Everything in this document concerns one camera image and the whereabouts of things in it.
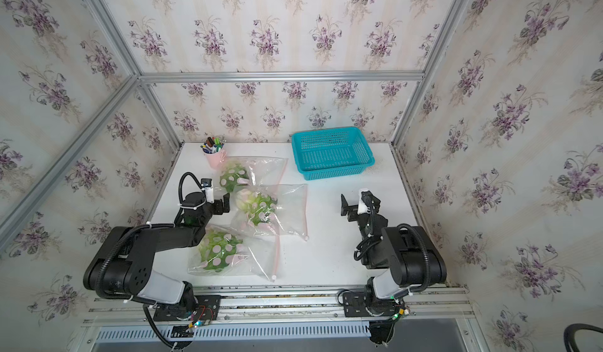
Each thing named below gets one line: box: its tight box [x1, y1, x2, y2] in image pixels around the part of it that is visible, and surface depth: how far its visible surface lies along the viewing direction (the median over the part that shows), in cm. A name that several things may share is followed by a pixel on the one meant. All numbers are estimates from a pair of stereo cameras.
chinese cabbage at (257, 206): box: [234, 189, 278, 226], surface depth 90 cm
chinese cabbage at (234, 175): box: [219, 163, 251, 193], surface depth 96 cm
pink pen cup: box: [201, 147, 227, 170], surface depth 106 cm
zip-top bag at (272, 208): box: [230, 183, 310, 241], surface depth 92 cm
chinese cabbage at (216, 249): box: [198, 229, 243, 273], surface depth 78 cm
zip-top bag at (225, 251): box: [187, 224, 282, 282], surface depth 80 cm
